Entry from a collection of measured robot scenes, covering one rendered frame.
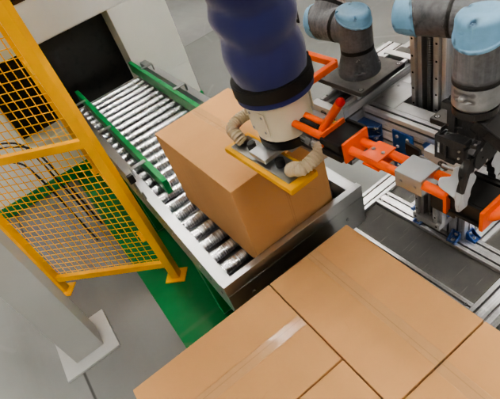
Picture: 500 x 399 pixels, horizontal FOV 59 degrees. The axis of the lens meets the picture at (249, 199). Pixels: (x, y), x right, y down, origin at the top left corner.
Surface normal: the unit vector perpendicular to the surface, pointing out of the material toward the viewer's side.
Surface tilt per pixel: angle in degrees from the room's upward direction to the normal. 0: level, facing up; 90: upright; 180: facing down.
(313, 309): 0
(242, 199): 90
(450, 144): 89
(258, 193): 90
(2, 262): 90
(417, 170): 1
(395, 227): 0
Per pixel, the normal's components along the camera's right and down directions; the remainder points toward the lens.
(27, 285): 0.55, 0.45
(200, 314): -0.27, -0.70
